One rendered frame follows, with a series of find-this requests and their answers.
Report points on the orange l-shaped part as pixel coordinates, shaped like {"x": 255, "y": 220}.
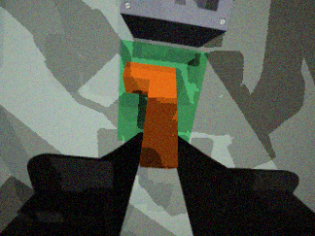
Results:
{"x": 160, "y": 136}

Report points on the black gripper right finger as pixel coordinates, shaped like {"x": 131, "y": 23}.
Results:
{"x": 210, "y": 188}

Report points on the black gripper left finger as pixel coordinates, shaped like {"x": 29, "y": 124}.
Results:
{"x": 111, "y": 176}

